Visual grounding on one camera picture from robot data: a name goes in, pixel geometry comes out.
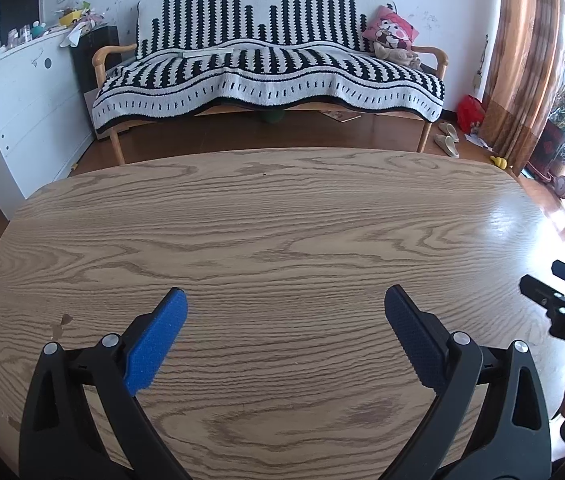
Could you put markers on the brown patterned curtain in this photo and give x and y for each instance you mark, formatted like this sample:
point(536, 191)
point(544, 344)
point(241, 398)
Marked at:
point(522, 60)

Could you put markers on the red bag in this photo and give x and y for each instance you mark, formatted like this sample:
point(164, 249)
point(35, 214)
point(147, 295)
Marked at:
point(470, 112)

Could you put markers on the white cabinet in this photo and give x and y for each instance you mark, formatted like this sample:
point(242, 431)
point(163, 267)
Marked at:
point(27, 115)

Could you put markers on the wooden sofa frame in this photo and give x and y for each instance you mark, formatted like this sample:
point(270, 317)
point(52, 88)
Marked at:
point(105, 55)

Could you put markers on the white paper sheet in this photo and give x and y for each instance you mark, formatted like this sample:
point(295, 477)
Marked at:
point(477, 139)

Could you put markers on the hanging wall ornament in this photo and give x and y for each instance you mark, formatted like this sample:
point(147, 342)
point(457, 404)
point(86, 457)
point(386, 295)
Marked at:
point(480, 60)

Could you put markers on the black cabinet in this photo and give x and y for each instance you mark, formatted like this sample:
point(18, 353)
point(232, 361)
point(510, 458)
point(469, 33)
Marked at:
point(93, 42)

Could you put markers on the pink cartoon cushion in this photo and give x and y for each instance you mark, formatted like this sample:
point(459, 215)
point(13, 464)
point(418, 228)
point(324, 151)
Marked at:
point(391, 25)

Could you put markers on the black white striped blanket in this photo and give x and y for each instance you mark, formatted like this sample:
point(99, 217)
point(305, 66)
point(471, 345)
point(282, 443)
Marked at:
point(267, 75)

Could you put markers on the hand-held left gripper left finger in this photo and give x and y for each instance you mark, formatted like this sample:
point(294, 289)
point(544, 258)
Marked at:
point(155, 340)

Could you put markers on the yellow toy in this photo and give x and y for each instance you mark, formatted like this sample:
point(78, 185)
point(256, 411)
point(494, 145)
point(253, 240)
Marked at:
point(499, 161)

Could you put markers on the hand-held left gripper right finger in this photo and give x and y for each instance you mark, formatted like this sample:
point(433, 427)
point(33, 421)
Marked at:
point(415, 340)

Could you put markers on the dark red plant pot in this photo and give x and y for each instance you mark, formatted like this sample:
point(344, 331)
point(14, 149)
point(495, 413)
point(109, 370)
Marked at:
point(547, 147)

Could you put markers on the flat printed booklet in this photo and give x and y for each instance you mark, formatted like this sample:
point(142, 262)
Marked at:
point(342, 115)

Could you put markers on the pile of colourful toys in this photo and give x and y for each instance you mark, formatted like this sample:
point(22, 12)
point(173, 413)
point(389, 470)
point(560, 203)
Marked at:
point(77, 17)

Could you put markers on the group of small bottles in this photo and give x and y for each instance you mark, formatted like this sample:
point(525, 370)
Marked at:
point(17, 37)

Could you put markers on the brown cardboard sheet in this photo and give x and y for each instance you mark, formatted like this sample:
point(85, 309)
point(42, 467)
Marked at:
point(93, 97)

